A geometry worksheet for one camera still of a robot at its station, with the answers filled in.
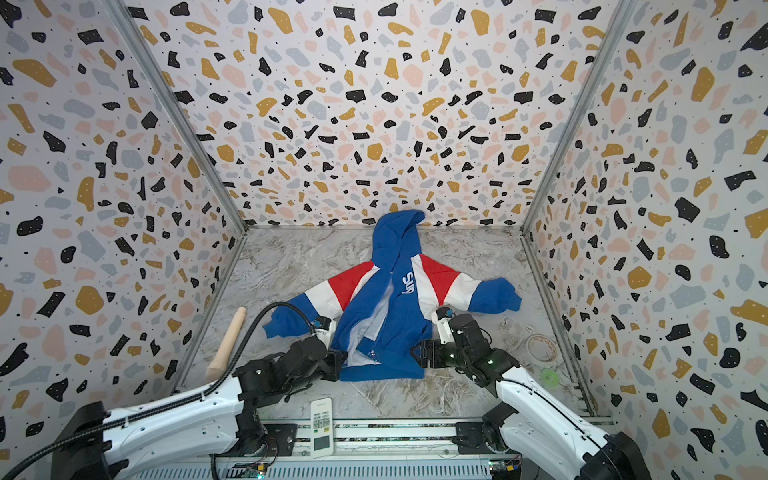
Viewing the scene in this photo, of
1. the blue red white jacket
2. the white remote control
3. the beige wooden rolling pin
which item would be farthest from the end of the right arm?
the beige wooden rolling pin

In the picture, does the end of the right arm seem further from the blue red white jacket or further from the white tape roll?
the white tape roll

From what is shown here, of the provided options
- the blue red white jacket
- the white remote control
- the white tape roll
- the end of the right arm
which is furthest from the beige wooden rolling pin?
the white tape roll

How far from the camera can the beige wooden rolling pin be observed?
2.73ft

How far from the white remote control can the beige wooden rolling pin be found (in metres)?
0.28

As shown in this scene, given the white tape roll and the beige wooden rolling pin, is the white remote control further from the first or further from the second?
the white tape roll

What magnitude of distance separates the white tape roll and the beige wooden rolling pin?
2.93 feet

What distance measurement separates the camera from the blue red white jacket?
2.86 feet

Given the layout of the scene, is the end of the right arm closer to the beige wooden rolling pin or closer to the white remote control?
the white remote control

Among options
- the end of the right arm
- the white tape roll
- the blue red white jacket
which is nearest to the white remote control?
the blue red white jacket

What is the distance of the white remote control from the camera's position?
2.39ft

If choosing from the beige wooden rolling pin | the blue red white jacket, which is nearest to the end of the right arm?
the blue red white jacket

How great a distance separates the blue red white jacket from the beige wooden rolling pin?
89 mm

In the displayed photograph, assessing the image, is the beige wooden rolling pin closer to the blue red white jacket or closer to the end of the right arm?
the blue red white jacket

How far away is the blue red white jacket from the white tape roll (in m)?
0.12
